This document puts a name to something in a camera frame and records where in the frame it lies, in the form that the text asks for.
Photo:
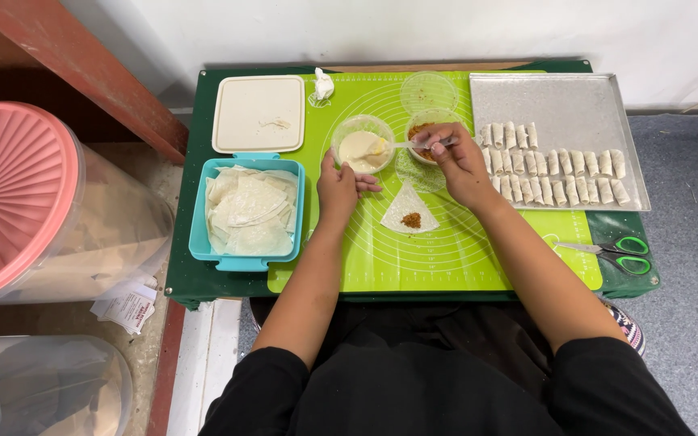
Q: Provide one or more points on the person's right hand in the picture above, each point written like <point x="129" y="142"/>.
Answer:
<point x="464" y="166"/>

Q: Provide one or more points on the person's left hand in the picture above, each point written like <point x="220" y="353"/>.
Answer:
<point x="337" y="194"/>

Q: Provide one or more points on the white plastic spoon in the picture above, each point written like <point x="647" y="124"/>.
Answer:
<point x="406" y="144"/>

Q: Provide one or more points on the clear bowl of cream paste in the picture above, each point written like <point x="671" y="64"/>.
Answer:
<point x="361" y="124"/>

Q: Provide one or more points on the cream flour paste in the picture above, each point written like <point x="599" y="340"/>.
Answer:
<point x="355" y="148"/>

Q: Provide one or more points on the clear bowl of brown filling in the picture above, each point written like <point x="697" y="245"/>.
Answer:
<point x="441" y="115"/>

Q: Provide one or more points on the brown minced filling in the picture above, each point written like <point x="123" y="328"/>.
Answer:
<point x="417" y="130"/>

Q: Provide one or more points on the triangular pastry wrapper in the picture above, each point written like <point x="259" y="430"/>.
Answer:
<point x="406" y="200"/>

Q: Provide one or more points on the small heap of brown filling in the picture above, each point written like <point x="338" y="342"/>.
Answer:
<point x="411" y="220"/>

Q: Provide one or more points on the round clear plastic lid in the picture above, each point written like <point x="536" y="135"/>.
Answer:
<point x="428" y="92"/>

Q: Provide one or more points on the pile of white pastry wrappers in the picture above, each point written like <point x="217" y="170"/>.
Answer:
<point x="252" y="209"/>

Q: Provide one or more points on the rows of rolled pastry rolls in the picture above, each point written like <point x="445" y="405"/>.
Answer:
<point x="558" y="175"/>

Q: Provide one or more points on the lime green silicone baking mat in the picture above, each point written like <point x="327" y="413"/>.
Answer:
<point x="421" y="260"/>

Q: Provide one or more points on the silver metal baking tray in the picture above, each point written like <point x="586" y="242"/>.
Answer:
<point x="555" y="106"/>

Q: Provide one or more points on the crumpled white tissue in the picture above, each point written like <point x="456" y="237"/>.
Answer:
<point x="323" y="85"/>

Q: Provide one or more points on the cream square container lid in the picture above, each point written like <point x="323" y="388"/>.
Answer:
<point x="252" y="112"/>

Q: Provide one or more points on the teal plastic container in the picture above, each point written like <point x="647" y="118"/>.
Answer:
<point x="196" y="230"/>

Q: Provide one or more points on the dark green tablecloth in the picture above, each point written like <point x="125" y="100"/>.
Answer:
<point x="215" y="284"/>

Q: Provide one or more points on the person's black clothing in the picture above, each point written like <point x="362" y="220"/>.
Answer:
<point x="421" y="375"/>

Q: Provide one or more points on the white board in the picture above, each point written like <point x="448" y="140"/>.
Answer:
<point x="206" y="363"/>

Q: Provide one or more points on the large clear plastic jar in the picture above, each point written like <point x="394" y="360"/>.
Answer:
<point x="119" y="230"/>

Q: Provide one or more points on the patterned slipper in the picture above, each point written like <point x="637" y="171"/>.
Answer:
<point x="631" y="330"/>

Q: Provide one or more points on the white printed paper leaflet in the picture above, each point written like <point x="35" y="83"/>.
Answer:
<point x="128" y="309"/>

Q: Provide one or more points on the red wooden beam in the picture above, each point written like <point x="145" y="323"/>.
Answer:
<point x="82" y="66"/>

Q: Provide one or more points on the pink ribbed jar lid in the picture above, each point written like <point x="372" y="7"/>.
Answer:
<point x="9" y="194"/>

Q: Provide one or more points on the clear plastic tub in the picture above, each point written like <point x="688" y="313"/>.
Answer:
<point x="64" y="381"/>

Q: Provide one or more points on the red wooden rail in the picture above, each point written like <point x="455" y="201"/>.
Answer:
<point x="164" y="369"/>

